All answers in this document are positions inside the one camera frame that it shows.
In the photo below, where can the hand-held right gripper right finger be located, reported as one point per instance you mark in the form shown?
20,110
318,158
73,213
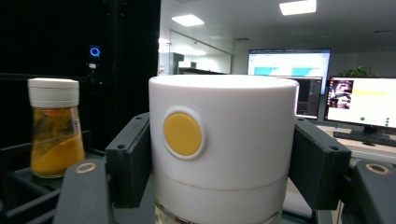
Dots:
317,165

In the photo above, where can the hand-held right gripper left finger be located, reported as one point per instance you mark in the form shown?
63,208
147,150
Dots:
129,161

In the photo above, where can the white-lidded glass spice jar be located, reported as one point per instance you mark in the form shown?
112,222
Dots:
243,130

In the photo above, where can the black metal shelf rack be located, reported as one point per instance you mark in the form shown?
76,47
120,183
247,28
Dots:
21,186

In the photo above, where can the black keyboard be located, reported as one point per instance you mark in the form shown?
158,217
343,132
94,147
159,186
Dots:
364,138

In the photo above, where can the yellow powder spice jar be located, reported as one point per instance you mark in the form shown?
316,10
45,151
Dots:
56,140

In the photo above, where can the bright computer monitor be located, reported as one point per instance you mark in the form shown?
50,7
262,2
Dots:
367,99

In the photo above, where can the green plant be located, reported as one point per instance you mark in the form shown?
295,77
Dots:
358,72

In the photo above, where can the square ceiling light panel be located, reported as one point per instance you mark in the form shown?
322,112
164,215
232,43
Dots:
187,20
298,6

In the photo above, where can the large wall screen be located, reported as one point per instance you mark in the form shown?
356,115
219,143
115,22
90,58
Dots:
289,62

